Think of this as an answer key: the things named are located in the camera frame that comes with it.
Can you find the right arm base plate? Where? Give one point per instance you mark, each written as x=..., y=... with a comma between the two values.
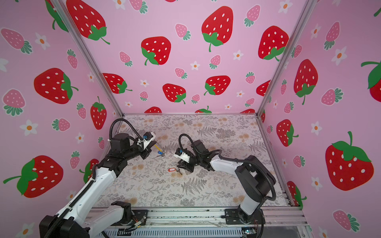
x=239, y=217

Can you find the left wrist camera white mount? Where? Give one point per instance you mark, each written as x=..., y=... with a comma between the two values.
x=149, y=140

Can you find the aluminium frame rail front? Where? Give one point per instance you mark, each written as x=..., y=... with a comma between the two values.
x=194, y=222

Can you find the key with red tag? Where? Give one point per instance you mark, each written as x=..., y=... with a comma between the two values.
x=175, y=170

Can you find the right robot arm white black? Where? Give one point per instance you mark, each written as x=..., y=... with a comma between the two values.
x=256, y=180

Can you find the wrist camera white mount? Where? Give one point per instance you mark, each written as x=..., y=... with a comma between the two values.
x=180, y=154
x=149, y=140

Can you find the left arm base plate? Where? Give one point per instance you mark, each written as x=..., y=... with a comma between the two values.
x=133, y=217

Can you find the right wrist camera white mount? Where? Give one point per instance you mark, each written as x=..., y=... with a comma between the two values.
x=180, y=154

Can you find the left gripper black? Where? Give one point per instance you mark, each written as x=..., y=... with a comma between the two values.
x=147, y=152

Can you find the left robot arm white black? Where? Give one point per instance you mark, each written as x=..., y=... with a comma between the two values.
x=70, y=221

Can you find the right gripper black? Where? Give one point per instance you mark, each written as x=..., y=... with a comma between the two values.
x=186, y=165

